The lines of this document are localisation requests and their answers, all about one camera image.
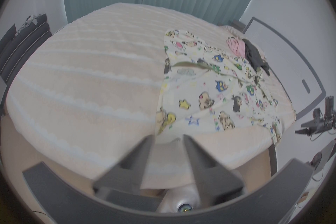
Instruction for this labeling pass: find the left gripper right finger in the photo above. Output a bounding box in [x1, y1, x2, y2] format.
[182, 134, 248, 207]

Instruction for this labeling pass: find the white printed pyjama top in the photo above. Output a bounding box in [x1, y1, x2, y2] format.
[156, 29, 286, 148]

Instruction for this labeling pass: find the black slatted furniture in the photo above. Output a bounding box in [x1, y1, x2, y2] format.
[0, 13, 52, 93]

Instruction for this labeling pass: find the bed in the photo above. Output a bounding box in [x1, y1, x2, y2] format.
[4, 2, 327, 192]

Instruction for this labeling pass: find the black garment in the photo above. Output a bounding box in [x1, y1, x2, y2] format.
[241, 38, 271, 77]

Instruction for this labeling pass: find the pink garment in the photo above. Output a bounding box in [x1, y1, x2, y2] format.
[226, 37, 246, 58]

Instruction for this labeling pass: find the grey bedside table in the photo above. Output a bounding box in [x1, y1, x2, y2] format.
[230, 19, 246, 32]

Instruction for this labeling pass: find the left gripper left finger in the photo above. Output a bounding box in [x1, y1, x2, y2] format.
[93, 135, 156, 194]

